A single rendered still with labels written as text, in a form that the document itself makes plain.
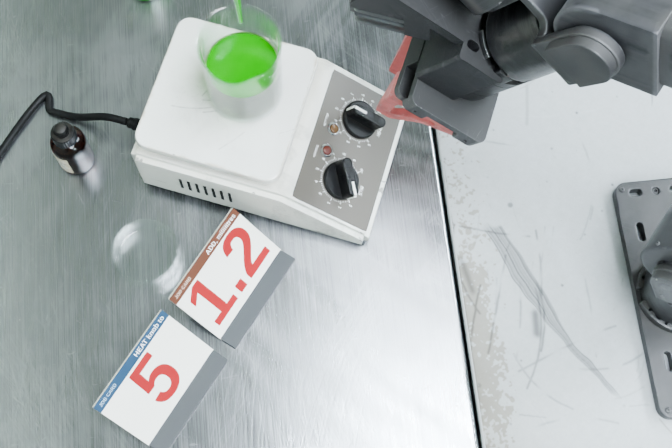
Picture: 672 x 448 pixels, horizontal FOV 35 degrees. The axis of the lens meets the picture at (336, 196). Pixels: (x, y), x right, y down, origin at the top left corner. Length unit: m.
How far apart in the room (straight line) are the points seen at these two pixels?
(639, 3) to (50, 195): 0.54
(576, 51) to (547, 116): 0.36
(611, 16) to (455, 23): 0.13
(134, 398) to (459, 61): 0.37
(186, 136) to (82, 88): 0.16
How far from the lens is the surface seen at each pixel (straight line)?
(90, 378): 0.90
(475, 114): 0.75
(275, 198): 0.85
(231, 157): 0.84
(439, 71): 0.71
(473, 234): 0.92
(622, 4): 0.60
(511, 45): 0.68
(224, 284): 0.88
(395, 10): 0.68
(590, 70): 0.62
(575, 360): 0.90
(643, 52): 0.61
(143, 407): 0.86
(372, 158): 0.89
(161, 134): 0.85
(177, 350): 0.87
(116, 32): 1.00
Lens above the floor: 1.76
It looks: 70 degrees down
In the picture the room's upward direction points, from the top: 3 degrees clockwise
